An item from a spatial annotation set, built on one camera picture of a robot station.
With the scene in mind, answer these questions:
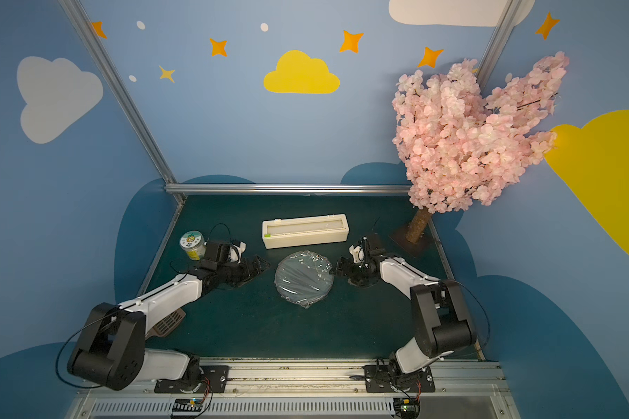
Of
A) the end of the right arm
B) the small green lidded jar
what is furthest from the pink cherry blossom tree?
the small green lidded jar

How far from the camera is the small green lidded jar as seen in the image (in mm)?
974

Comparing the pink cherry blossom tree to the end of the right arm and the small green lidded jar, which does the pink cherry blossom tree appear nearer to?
the end of the right arm

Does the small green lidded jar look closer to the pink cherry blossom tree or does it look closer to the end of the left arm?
the end of the left arm
